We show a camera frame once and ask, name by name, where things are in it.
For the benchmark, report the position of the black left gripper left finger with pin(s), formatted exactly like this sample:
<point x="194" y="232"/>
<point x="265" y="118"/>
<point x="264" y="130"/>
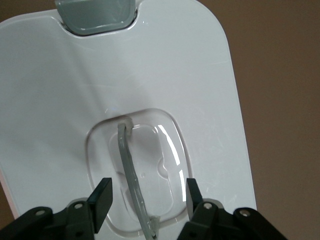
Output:
<point x="100" y="200"/>

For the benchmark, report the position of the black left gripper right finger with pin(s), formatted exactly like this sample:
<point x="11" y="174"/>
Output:
<point x="200" y="220"/>

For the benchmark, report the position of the white box lid grey latches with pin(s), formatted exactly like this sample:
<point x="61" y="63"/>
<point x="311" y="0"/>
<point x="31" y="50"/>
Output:
<point x="62" y="100"/>

